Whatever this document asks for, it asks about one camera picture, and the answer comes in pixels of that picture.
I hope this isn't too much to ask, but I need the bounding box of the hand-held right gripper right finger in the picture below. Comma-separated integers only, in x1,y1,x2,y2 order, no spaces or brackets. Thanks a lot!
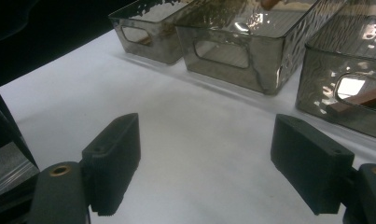
270,113,355,217

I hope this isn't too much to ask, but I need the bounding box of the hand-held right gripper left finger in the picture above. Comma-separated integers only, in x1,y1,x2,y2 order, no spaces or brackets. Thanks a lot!
81,112,142,217

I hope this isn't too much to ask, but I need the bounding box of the knife with dark wooden handle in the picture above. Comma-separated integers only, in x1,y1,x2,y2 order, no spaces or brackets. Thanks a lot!
325,86,376,117

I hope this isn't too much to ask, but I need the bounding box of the smoky clear plastic bin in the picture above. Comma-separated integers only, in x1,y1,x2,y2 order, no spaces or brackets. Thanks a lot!
174,0,348,96
296,0,376,142
108,0,196,65

